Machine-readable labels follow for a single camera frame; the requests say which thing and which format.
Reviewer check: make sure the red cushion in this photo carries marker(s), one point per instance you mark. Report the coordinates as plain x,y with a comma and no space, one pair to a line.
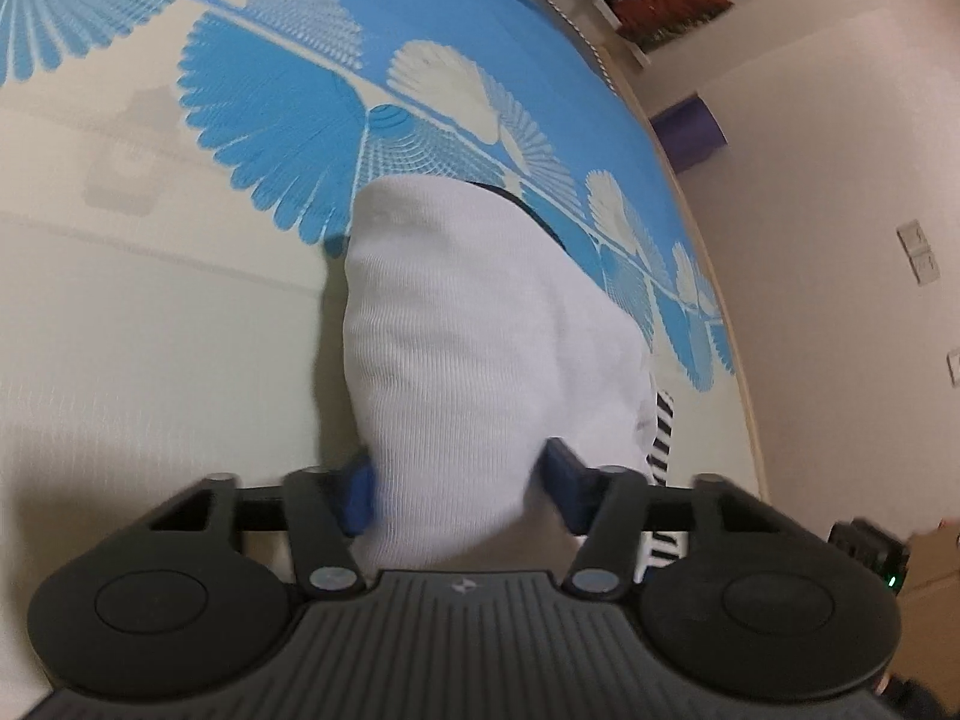
667,4

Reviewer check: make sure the purple box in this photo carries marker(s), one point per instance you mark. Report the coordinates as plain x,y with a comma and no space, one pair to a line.
690,131

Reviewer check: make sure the white wall socket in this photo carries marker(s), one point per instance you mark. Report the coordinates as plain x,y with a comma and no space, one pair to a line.
955,369

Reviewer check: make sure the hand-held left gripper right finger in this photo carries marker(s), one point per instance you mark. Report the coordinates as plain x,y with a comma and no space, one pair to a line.
564,476

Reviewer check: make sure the cardboard box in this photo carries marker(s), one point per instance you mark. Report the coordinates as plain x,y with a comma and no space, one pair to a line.
930,600

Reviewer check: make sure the white wall switch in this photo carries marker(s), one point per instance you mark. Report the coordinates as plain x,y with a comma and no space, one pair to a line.
913,236
926,268

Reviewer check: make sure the white striped hooded baby top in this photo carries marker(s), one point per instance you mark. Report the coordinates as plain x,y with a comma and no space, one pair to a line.
465,360

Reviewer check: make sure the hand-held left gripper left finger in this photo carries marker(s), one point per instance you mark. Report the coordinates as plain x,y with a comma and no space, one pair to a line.
361,495

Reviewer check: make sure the blue fan-patterned bed mat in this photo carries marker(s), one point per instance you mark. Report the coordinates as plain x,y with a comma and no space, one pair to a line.
262,90

